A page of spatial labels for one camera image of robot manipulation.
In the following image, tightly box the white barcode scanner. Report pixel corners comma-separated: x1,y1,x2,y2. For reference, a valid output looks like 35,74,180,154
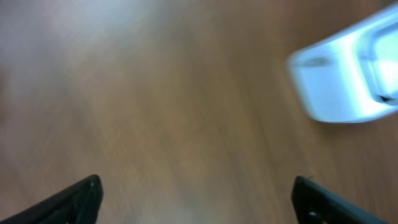
289,3,397,123

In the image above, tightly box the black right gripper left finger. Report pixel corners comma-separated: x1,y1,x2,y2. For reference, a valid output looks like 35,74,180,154
1,174,103,224

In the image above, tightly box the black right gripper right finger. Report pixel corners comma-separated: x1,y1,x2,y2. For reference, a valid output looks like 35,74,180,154
291,176,385,224

